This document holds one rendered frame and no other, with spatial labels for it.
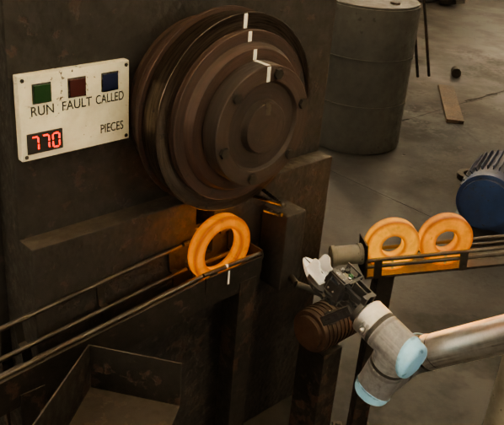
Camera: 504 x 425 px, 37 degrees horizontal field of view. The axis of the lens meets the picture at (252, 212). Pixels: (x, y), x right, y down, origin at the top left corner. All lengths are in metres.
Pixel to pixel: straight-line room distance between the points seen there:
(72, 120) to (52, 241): 0.27
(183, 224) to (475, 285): 1.85
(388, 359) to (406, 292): 1.56
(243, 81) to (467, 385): 1.62
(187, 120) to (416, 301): 1.85
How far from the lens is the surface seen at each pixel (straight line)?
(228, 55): 1.63
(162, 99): 1.58
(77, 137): 1.66
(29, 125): 1.59
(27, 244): 1.69
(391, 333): 1.74
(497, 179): 3.75
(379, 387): 1.81
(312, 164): 2.16
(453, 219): 2.14
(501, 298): 3.41
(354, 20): 4.39
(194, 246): 1.85
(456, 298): 3.33
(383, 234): 2.09
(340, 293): 1.79
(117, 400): 1.66
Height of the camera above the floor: 1.70
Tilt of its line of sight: 27 degrees down
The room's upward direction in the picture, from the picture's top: 5 degrees clockwise
